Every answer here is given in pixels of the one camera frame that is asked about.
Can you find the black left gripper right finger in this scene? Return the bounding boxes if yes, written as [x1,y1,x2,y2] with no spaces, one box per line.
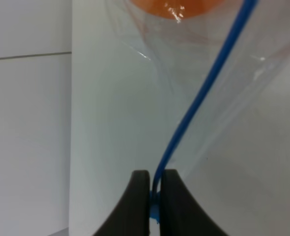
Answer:
[159,170,226,236]

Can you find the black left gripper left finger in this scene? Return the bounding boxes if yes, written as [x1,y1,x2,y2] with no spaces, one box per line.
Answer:
[95,170,150,236]

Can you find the clear zip bag blue seal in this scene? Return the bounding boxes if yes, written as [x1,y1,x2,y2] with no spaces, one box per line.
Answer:
[108,0,290,224]

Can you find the orange fruit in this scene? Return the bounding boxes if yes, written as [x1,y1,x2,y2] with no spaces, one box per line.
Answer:
[130,0,225,19]

